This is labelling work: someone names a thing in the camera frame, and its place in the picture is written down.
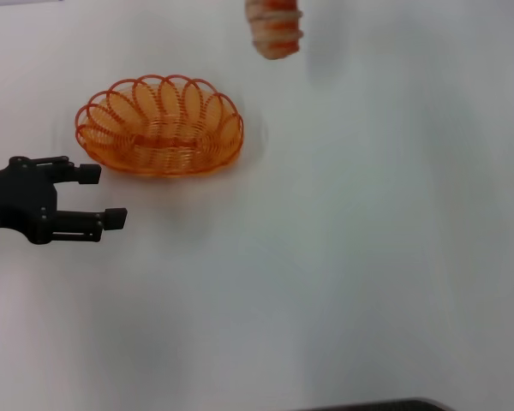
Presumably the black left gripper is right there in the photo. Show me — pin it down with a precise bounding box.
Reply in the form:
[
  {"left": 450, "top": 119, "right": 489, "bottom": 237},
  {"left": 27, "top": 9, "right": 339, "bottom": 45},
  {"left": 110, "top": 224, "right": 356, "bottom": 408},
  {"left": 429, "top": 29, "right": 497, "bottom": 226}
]
[{"left": 0, "top": 155, "right": 129, "bottom": 247}]

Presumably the orange wire basket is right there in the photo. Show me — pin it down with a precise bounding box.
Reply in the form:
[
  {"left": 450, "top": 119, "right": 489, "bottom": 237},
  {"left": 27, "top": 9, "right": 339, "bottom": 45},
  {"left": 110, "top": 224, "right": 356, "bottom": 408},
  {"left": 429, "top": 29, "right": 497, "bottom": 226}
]
[{"left": 74, "top": 74, "right": 245, "bottom": 178}]

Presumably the orange white striped bread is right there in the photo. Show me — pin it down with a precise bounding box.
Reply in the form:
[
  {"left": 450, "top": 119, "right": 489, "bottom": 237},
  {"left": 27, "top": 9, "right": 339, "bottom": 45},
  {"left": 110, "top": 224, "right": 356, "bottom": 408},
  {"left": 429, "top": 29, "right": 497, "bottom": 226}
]
[{"left": 245, "top": 0, "right": 305, "bottom": 61}]

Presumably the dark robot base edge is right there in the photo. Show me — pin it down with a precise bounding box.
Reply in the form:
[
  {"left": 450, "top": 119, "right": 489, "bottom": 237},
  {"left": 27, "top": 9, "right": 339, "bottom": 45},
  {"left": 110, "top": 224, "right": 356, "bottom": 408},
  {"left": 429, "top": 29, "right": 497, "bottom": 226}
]
[{"left": 302, "top": 396, "right": 450, "bottom": 411}]

